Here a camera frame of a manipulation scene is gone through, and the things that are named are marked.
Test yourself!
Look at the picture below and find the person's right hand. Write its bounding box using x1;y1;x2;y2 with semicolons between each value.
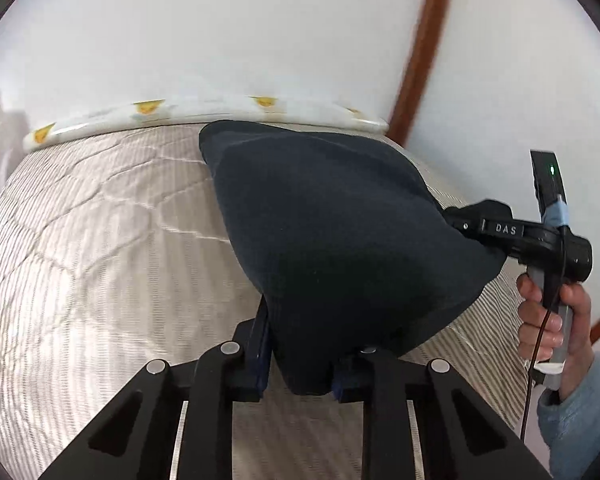
517;276;594;402

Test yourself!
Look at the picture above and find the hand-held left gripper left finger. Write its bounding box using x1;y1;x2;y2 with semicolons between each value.
40;294;272;480

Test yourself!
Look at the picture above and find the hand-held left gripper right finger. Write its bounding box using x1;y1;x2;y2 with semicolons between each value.
330;345;552;480

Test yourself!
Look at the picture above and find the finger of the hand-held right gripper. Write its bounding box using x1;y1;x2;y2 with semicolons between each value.
442;199;513;242

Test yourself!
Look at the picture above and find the dark navy sweater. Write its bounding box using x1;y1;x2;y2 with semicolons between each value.
199;120;509;397

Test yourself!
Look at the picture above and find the person's right forearm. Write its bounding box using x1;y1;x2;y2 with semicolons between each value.
537;352;600;480

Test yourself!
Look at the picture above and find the white pillow with yellow print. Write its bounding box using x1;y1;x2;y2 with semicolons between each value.
22;94;389;153

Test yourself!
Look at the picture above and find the striped quilted mattress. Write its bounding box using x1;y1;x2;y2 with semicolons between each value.
0;122;552;480

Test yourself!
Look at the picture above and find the brown wooden wall trim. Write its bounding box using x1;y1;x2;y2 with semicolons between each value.
387;0;457;149

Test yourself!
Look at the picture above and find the black cable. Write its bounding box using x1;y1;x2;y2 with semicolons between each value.
520;225;572;443

